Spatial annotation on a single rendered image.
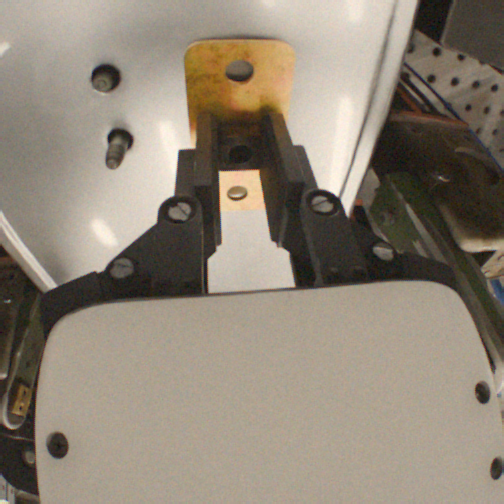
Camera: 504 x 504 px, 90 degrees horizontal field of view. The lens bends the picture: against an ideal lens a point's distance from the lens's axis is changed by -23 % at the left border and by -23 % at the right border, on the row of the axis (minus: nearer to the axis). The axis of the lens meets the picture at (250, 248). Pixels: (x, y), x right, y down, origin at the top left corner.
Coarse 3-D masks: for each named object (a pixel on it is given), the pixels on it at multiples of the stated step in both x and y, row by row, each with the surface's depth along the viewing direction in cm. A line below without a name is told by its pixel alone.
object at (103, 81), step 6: (108, 66) 10; (102, 72) 9; (108, 72) 10; (114, 72) 10; (96, 78) 9; (102, 78) 9; (108, 78) 10; (114, 78) 10; (96, 84) 10; (102, 84) 10; (108, 84) 10; (102, 90) 10
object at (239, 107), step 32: (192, 64) 9; (224, 64) 10; (256, 64) 10; (288, 64) 10; (192, 96) 11; (224, 96) 11; (256, 96) 11; (288, 96) 11; (192, 128) 12; (224, 128) 11; (256, 128) 12; (224, 160) 12; (256, 160) 12; (224, 192) 15; (256, 192) 15
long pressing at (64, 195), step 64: (0, 0) 6; (64, 0) 7; (128, 0) 8; (192, 0) 8; (256, 0) 8; (320, 0) 8; (384, 0) 8; (0, 64) 8; (64, 64) 9; (128, 64) 10; (320, 64) 11; (384, 64) 11; (0, 128) 10; (64, 128) 11; (128, 128) 12; (320, 128) 13; (0, 192) 13; (64, 192) 14; (128, 192) 15; (64, 256) 18; (256, 256) 21
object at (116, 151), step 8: (112, 136) 12; (120, 136) 12; (128, 136) 12; (112, 144) 12; (120, 144) 12; (112, 152) 11; (120, 152) 12; (112, 160) 11; (120, 160) 12; (112, 168) 11
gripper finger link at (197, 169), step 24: (216, 120) 11; (216, 144) 10; (192, 168) 10; (216, 168) 9; (192, 192) 10; (216, 192) 9; (216, 216) 10; (144, 240) 8; (216, 240) 11; (120, 264) 8; (144, 264) 8; (120, 288) 8
